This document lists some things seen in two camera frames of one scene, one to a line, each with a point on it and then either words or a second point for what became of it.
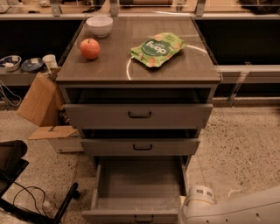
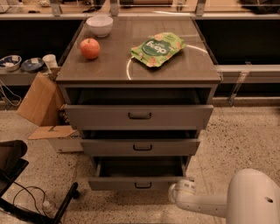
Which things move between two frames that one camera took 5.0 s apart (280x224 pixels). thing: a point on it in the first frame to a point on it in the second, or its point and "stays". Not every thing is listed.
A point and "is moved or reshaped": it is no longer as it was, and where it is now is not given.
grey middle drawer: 139,146 stays
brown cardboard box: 42,104 stays
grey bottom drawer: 138,190 is moved or reshaped
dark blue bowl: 32,64 stays
